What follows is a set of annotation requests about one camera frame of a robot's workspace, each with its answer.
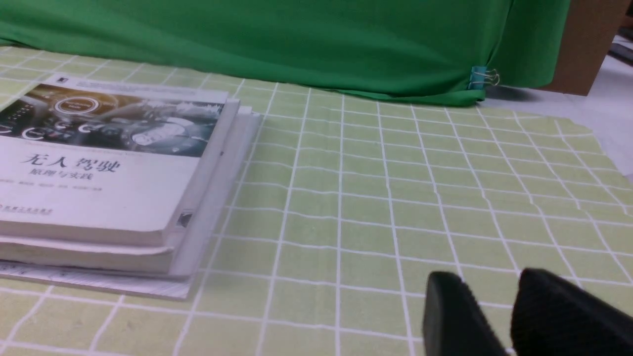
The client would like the bottom thin white booklet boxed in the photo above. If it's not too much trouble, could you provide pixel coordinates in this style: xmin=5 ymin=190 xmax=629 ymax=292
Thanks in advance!
xmin=1 ymin=106 xmax=262 ymax=300

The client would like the top book self-driving cover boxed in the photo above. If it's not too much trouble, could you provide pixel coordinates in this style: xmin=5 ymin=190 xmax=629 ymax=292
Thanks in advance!
xmin=0 ymin=74 xmax=240 ymax=246

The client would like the middle white book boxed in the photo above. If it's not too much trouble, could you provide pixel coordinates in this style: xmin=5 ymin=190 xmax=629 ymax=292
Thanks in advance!
xmin=1 ymin=106 xmax=262 ymax=279

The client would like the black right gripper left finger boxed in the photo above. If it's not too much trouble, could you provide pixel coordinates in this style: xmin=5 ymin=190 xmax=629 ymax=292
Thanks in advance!
xmin=421 ymin=271 xmax=507 ymax=356

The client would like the brown cardboard box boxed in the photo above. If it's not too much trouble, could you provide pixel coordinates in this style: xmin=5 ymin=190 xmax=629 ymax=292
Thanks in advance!
xmin=540 ymin=0 xmax=632 ymax=96

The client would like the green checked tablecloth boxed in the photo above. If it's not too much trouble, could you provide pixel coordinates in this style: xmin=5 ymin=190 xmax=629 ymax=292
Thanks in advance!
xmin=1 ymin=47 xmax=632 ymax=356

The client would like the teal binder clip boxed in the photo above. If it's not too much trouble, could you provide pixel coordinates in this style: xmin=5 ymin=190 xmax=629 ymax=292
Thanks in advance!
xmin=467 ymin=66 xmax=500 ymax=90

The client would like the green backdrop cloth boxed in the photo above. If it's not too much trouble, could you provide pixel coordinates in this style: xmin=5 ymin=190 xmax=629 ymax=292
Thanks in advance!
xmin=0 ymin=0 xmax=571 ymax=107

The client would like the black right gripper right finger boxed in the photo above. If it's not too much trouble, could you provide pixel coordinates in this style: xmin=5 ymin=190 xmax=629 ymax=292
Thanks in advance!
xmin=510 ymin=267 xmax=633 ymax=356

